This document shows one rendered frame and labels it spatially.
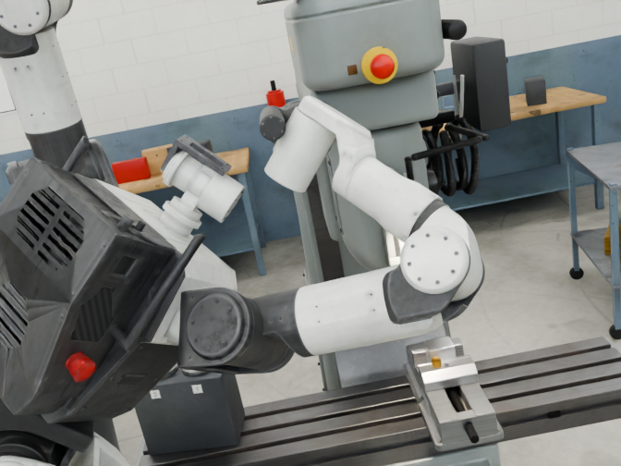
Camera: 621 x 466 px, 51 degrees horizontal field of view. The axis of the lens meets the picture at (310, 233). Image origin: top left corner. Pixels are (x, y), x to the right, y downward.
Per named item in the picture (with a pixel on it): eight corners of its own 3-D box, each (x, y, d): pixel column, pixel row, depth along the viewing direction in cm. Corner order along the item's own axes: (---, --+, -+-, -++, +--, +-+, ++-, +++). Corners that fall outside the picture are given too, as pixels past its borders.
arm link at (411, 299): (481, 319, 70) (295, 355, 78) (498, 324, 82) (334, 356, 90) (459, 216, 73) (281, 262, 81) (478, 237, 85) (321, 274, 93)
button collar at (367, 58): (400, 79, 110) (395, 43, 109) (365, 87, 110) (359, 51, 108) (397, 79, 112) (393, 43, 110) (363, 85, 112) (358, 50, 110)
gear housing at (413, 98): (443, 118, 125) (436, 65, 121) (317, 142, 124) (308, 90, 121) (406, 98, 156) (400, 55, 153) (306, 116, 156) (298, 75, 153)
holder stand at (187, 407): (237, 446, 154) (219, 372, 147) (149, 456, 156) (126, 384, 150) (246, 415, 165) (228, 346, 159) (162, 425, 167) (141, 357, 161)
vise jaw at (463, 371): (479, 382, 148) (477, 367, 147) (425, 392, 148) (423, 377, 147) (470, 368, 154) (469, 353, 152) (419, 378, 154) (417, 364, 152)
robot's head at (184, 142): (198, 214, 98) (222, 175, 95) (150, 182, 97) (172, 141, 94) (212, 202, 103) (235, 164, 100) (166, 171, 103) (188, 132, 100)
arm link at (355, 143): (320, 99, 93) (394, 145, 87) (289, 154, 95) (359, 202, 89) (297, 89, 87) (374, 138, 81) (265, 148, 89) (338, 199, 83)
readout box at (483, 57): (517, 125, 159) (510, 37, 153) (480, 132, 159) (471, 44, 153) (490, 114, 178) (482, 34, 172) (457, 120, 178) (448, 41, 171)
